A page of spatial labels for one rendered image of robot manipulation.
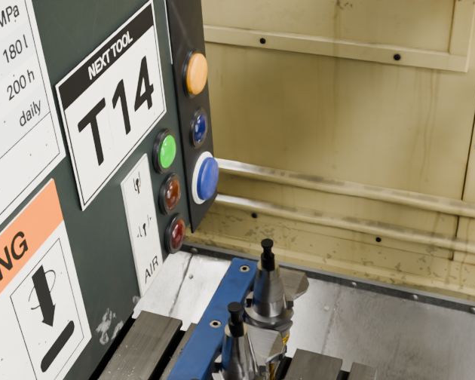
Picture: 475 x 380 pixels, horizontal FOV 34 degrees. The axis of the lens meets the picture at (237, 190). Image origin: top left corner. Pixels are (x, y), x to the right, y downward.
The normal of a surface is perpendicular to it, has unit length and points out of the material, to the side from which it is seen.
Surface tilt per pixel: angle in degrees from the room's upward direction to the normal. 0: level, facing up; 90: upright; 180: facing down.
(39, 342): 90
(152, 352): 0
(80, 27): 90
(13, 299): 90
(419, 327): 24
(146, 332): 0
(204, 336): 0
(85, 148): 90
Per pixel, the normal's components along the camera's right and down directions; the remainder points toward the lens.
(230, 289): -0.05, -0.80
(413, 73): -0.35, 0.58
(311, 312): -0.18, -0.50
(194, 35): 0.94, 0.17
